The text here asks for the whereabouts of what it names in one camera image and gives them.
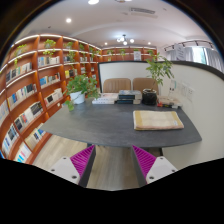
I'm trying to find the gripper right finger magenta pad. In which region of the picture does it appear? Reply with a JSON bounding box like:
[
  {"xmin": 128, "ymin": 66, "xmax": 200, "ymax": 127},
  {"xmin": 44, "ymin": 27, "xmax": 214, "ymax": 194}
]
[{"xmin": 130, "ymin": 144, "xmax": 178, "ymax": 188}]

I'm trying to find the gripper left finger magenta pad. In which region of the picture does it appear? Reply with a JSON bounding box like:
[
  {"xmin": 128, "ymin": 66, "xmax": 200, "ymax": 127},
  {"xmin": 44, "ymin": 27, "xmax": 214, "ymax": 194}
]
[{"xmin": 49, "ymin": 144, "xmax": 97, "ymax": 188}]

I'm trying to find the folded beige towel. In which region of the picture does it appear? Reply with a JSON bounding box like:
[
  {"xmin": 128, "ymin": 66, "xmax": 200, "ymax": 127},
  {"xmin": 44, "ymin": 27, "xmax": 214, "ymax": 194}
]
[{"xmin": 133, "ymin": 110, "xmax": 184, "ymax": 130}]

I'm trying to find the books stack right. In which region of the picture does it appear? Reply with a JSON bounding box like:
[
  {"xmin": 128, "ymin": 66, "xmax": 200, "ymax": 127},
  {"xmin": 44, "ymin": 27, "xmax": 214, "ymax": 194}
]
[{"xmin": 157, "ymin": 96, "xmax": 182, "ymax": 109}]

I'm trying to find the stack of books centre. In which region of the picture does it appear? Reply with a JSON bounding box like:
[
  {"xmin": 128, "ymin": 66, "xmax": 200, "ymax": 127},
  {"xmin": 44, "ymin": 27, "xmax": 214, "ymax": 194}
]
[{"xmin": 116, "ymin": 90, "xmax": 142, "ymax": 104}]

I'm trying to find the green plant white pot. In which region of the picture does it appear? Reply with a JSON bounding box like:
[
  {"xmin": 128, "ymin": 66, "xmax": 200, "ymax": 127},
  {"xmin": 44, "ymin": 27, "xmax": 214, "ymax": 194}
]
[{"xmin": 64, "ymin": 74, "xmax": 100, "ymax": 111}]

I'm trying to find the right tan chair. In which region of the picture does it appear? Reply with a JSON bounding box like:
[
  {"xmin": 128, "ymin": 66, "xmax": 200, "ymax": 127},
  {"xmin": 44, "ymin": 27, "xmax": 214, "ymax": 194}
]
[{"xmin": 132, "ymin": 78, "xmax": 158, "ymax": 91}]

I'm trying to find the tan chair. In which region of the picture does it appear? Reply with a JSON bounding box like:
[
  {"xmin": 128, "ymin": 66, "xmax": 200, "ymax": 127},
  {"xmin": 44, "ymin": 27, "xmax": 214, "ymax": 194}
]
[
  {"xmin": 103, "ymin": 78, "xmax": 131, "ymax": 93},
  {"xmin": 132, "ymin": 78, "xmax": 158, "ymax": 91}
]

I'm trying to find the left tan chair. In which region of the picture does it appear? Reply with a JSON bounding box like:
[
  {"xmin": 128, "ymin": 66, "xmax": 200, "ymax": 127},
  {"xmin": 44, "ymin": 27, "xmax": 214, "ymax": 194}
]
[{"xmin": 103, "ymin": 78, "xmax": 131, "ymax": 93}]

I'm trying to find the white sign stand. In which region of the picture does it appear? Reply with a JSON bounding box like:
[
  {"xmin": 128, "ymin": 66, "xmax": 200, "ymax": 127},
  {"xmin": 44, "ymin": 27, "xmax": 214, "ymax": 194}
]
[{"xmin": 168, "ymin": 80, "xmax": 176, "ymax": 100}]

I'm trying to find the orange wooden bookshelf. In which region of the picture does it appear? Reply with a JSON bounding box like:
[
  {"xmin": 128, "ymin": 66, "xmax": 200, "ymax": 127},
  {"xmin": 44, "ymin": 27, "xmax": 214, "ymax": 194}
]
[{"xmin": 0, "ymin": 34, "xmax": 151, "ymax": 163}]

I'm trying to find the tall plant black pot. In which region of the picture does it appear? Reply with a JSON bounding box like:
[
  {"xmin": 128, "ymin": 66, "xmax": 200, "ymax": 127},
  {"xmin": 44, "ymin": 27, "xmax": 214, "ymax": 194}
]
[{"xmin": 142, "ymin": 50, "xmax": 174, "ymax": 105}]

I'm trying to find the ceiling chandelier lamp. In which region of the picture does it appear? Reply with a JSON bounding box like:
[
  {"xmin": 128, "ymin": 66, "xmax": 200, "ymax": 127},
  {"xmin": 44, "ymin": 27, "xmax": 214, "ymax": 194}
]
[{"xmin": 116, "ymin": 34, "xmax": 135, "ymax": 46}]

